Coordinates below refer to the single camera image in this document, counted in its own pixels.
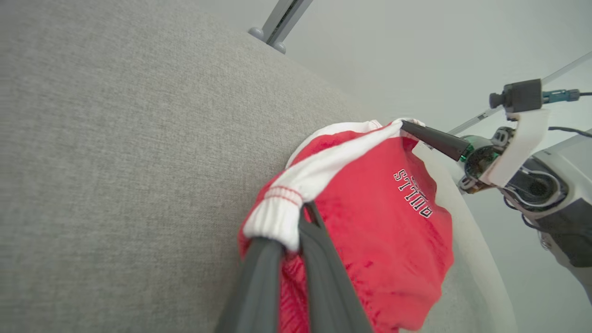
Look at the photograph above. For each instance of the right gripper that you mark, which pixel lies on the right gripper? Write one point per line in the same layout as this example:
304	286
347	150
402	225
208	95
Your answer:
478	159

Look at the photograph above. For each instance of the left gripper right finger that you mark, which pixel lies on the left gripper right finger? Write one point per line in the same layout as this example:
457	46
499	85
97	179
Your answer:
328	296

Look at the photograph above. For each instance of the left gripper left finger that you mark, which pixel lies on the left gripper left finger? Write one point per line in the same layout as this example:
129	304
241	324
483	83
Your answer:
256	296

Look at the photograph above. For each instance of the red basketball shorts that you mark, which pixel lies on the red basketball shorts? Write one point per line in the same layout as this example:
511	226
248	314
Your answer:
384	240

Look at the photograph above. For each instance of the grey fabric sofa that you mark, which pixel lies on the grey fabric sofa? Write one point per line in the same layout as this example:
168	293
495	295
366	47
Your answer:
115	162

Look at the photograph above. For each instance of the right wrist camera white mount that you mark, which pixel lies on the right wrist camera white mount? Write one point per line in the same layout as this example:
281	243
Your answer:
518	95

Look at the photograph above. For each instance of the teal right camera connector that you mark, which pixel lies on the teal right camera connector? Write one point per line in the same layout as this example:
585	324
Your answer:
559	95

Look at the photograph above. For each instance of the grey cylinder post foot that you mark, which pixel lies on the grey cylinder post foot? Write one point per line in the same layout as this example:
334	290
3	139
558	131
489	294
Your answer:
255	33
280	47

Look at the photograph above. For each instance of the grey partition post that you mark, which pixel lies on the grey partition post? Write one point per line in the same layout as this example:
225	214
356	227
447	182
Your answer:
286	16

